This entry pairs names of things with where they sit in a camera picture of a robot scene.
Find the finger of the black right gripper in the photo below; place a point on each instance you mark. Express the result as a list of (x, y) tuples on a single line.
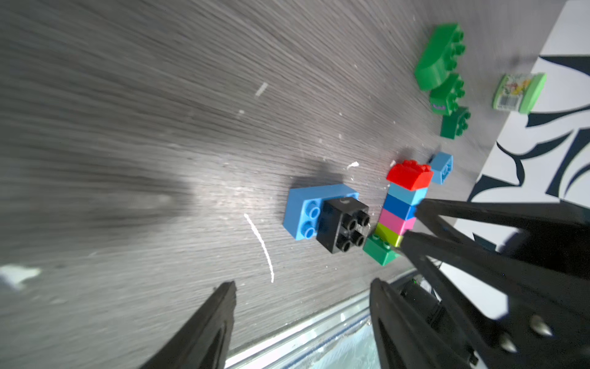
[(551, 235), (514, 314)]

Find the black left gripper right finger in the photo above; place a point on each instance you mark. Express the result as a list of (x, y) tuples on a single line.
[(413, 329)]

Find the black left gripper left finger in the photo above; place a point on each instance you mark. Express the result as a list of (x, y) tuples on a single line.
[(203, 341)]

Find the lime green lego brick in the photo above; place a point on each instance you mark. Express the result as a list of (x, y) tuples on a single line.
[(389, 236)]

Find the magenta lego brick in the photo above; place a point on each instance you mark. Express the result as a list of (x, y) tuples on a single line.
[(395, 223)]

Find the small black block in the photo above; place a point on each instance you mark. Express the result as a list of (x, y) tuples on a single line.
[(343, 224)]

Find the cyan lego brick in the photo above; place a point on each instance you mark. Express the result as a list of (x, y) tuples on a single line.
[(410, 197)]

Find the red lego brick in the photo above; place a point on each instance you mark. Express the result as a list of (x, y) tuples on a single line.
[(411, 175)]

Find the long blue lego brick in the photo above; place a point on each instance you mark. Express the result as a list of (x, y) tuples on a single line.
[(304, 206)]

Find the small green lego brick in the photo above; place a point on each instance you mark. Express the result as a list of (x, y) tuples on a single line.
[(444, 100)]

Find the light green tall lego brick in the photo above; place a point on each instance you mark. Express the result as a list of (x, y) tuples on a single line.
[(440, 57)]

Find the green long lego plate brick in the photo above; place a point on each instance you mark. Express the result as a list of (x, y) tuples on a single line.
[(381, 251)]

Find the light blue lego brick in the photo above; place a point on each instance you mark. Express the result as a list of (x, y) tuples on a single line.
[(442, 165)]

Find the dark green lego brick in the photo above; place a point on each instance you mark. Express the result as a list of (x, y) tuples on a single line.
[(456, 124)]

